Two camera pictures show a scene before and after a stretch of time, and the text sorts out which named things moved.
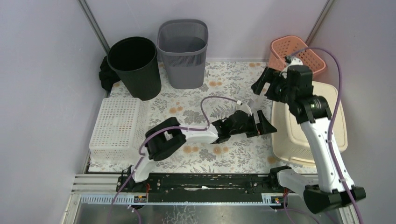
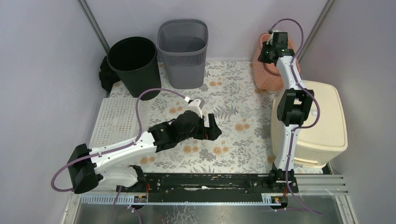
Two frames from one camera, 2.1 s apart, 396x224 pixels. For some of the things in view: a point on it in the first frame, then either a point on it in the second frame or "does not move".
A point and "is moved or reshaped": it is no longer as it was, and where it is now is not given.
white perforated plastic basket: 120,128 does not move
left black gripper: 256,124 → 204,126
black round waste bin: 135,59 does not move
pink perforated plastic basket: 298,46 is moved or reshaped
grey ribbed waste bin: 183,44 does not move
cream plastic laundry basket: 290,144 does not move
